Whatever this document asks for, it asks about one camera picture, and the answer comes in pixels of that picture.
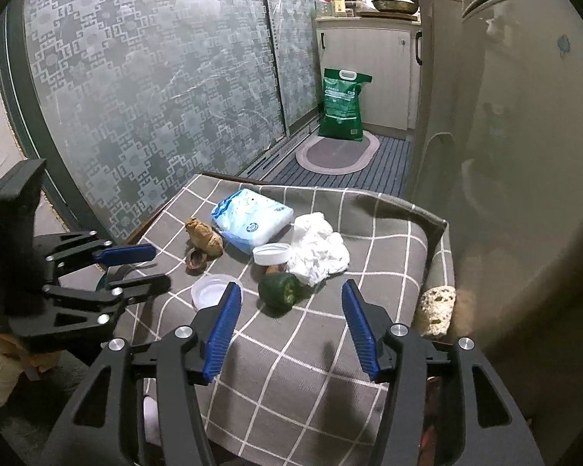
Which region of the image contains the round clear plastic lid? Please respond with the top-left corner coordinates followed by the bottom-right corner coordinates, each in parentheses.
top-left (191, 274), bottom-right (244, 311)

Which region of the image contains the white kitchen counter cabinet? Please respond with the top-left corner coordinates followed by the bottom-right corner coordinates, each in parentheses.
top-left (315, 16), bottom-right (422, 133)

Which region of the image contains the wooden table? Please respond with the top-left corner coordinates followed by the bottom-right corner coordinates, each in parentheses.
top-left (126, 171), bottom-right (273, 244)

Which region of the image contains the green rice bag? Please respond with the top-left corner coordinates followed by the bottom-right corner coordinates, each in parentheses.
top-left (318, 68), bottom-right (374, 143)

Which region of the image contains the dark grey cloth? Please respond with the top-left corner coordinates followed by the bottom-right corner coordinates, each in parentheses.
top-left (0, 349), bottom-right (100, 450)

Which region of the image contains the blue white tissue packet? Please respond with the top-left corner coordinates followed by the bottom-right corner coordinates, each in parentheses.
top-left (210, 188), bottom-right (295, 254)

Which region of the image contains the beige speckled sponge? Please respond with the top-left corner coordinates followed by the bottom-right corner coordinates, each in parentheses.
top-left (412, 285), bottom-right (457, 339)

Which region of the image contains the grey oval floor mat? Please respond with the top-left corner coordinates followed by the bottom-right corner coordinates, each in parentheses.
top-left (295, 130), bottom-right (382, 176)

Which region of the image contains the grey checked tablecloth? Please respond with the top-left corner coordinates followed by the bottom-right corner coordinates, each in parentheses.
top-left (112, 174), bottom-right (455, 466)

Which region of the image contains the brown ginger root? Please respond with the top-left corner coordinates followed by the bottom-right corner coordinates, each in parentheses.
top-left (185, 217), bottom-right (224, 258)

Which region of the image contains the metal frying pan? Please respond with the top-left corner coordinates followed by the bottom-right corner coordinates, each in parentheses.
top-left (363, 0), bottom-right (419, 15)

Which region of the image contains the frosted patterned sliding door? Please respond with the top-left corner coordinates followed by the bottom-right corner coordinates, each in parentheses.
top-left (0, 0), bottom-right (292, 246)
top-left (262, 0), bottom-right (324, 133)

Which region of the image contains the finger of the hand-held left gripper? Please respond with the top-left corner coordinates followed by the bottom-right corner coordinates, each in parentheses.
top-left (10, 273), bottom-right (172, 348)
top-left (43, 230), bottom-right (157, 278)

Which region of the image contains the white refrigerator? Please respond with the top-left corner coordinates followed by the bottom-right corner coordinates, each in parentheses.
top-left (447, 0), bottom-right (583, 365)

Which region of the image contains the wooden cutting board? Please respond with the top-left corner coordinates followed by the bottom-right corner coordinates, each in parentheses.
top-left (357, 10), bottom-right (419, 22)

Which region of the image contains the white round bottle cap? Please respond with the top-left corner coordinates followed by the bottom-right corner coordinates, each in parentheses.
top-left (253, 243), bottom-right (292, 267)

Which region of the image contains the dark green vegetable piece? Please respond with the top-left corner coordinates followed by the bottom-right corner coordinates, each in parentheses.
top-left (258, 273), bottom-right (312, 312)

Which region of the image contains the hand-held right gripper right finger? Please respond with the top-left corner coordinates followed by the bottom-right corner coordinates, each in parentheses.
top-left (341, 279), bottom-right (545, 466)

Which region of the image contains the crumpled white tissue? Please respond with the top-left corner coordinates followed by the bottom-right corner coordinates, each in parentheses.
top-left (286, 212), bottom-right (351, 287)

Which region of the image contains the blue striped floor mat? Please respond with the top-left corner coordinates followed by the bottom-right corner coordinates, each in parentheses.
top-left (250, 133), bottom-right (414, 200)

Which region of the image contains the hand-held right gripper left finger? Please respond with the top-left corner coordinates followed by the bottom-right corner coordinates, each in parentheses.
top-left (41, 280), bottom-right (244, 466)

